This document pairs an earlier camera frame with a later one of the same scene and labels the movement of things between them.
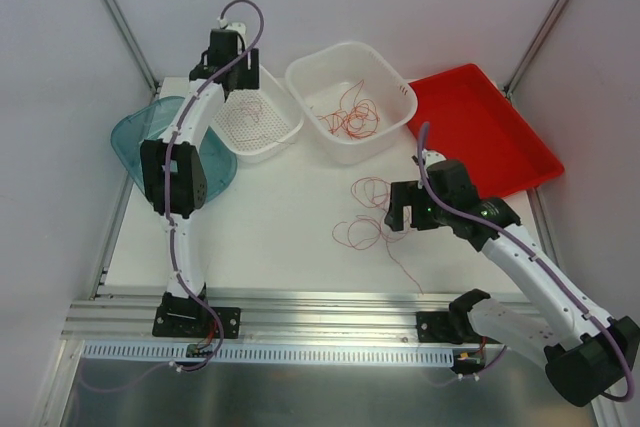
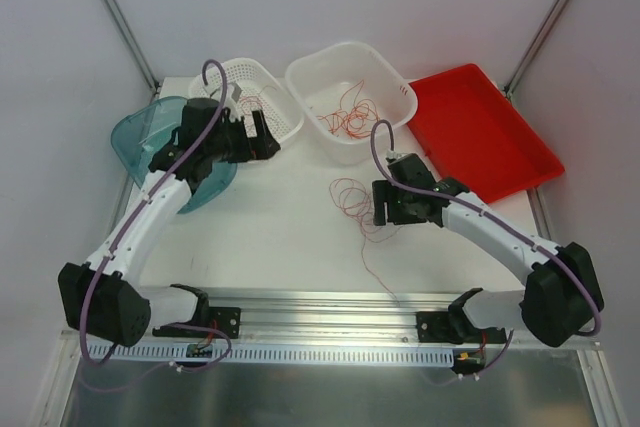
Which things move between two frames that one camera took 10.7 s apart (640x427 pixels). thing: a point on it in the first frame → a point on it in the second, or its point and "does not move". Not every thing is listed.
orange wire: [353, 119] does not move
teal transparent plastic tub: [148, 124] does not move
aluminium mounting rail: [267, 315] does not move
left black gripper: [245, 76] → [252, 141]
